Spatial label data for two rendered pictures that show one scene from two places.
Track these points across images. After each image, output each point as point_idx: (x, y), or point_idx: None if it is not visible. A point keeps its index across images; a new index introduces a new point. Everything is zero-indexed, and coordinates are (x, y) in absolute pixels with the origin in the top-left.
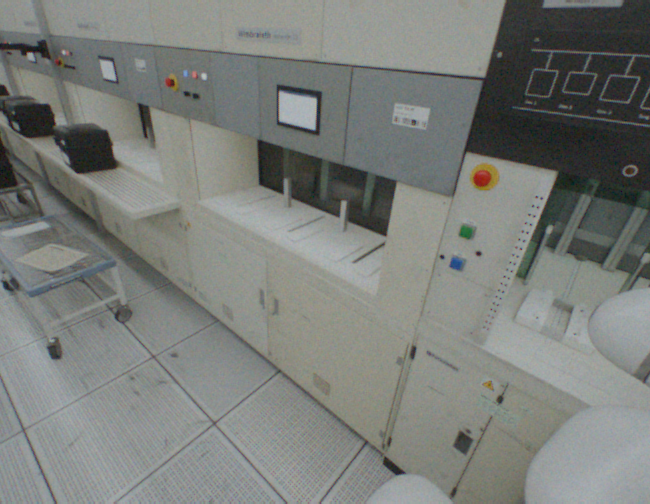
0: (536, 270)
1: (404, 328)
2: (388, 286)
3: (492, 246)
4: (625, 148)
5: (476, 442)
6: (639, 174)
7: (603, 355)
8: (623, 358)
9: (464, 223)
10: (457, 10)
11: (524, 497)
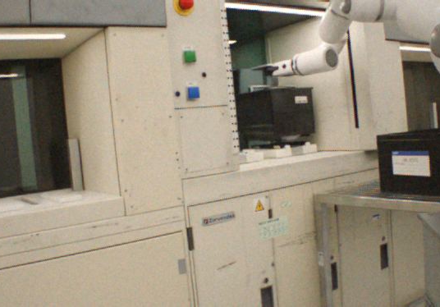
0: None
1: (171, 213)
2: (136, 167)
3: (210, 63)
4: None
5: (275, 285)
6: None
7: (365, 13)
8: (374, 3)
9: (184, 50)
10: None
11: (323, 286)
